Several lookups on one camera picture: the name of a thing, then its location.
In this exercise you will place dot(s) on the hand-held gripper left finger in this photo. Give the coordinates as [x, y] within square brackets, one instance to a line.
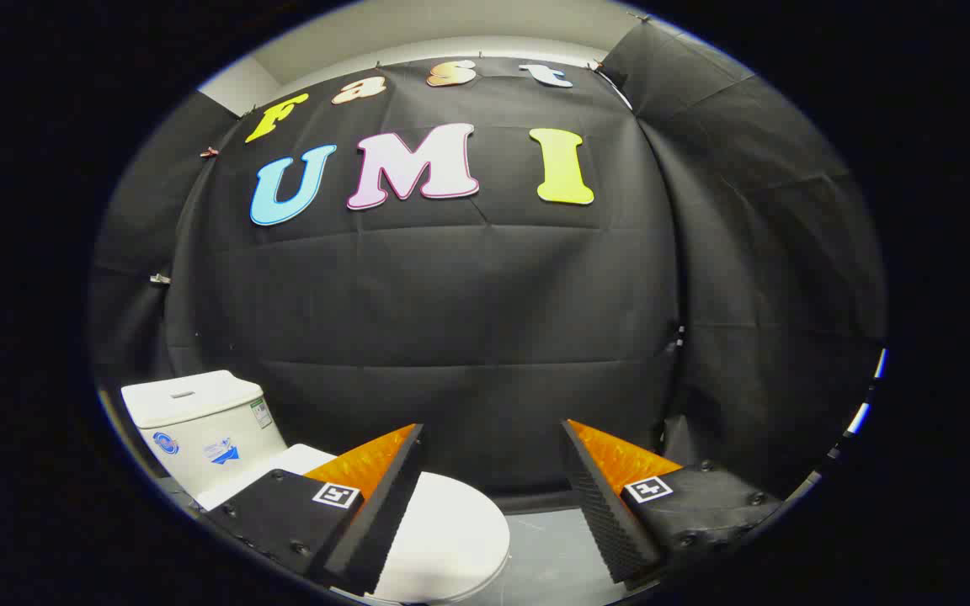
[384, 505]

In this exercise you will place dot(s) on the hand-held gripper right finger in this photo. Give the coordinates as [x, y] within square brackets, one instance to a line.
[611, 522]

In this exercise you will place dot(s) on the white toilet lid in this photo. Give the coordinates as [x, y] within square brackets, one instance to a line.
[451, 539]

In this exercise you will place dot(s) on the black backdrop cloth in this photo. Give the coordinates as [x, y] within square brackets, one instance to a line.
[451, 295]

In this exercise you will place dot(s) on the white grey panel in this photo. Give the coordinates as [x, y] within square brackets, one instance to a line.
[860, 417]

